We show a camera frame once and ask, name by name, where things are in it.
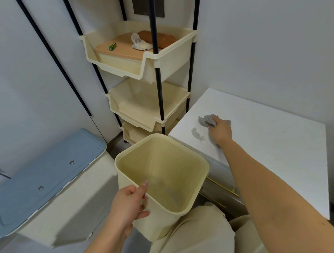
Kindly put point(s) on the person's right hand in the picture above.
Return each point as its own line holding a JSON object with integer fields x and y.
{"x": 221, "y": 134}

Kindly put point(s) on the person's left hand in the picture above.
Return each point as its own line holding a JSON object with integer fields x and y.
{"x": 125, "y": 208}

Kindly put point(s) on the person's right fingers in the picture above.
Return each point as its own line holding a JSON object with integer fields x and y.
{"x": 219, "y": 121}

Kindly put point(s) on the person's left thumb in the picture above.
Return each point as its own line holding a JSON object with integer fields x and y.
{"x": 138, "y": 189}

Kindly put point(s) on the grey dust wad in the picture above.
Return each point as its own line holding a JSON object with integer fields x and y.
{"x": 204, "y": 120}

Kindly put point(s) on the cream plastic waste bin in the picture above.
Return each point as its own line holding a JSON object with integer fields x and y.
{"x": 161, "y": 166}

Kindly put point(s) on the person's left forearm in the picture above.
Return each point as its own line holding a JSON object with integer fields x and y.
{"x": 107, "y": 241}

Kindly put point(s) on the person's right forearm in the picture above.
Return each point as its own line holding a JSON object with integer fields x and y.
{"x": 266, "y": 198}

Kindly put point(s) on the low cream rack tray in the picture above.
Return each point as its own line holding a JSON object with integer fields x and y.
{"x": 135, "y": 134}

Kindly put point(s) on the white cabinet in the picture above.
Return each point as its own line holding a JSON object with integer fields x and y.
{"x": 274, "y": 143}

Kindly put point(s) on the beige trousers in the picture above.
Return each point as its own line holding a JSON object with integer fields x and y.
{"x": 198, "y": 229}

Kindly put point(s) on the empty cream rack tray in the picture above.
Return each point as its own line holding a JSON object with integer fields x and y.
{"x": 141, "y": 104}

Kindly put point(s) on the blue trash can lid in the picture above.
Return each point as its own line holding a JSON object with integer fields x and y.
{"x": 52, "y": 169}

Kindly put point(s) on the brown cylindrical roll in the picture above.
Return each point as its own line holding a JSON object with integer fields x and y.
{"x": 161, "y": 39}

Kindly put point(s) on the crumpled white wrapper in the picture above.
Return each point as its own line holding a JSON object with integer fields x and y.
{"x": 139, "y": 44}

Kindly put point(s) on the cream rack tray with items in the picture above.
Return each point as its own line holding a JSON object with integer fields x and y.
{"x": 122, "y": 66}

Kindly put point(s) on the flat brown board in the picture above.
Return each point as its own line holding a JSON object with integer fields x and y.
{"x": 122, "y": 49}

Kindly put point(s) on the green battery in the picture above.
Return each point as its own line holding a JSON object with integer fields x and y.
{"x": 113, "y": 46}

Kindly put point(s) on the thin black rod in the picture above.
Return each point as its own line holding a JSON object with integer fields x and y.
{"x": 5, "y": 175}

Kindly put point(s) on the long black slanted pole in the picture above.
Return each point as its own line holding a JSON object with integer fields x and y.
{"x": 52, "y": 54}

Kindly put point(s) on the black metal rack frame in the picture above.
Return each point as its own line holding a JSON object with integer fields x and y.
{"x": 159, "y": 86}

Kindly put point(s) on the dark wall panel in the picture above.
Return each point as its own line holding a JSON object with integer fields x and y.
{"x": 142, "y": 7}

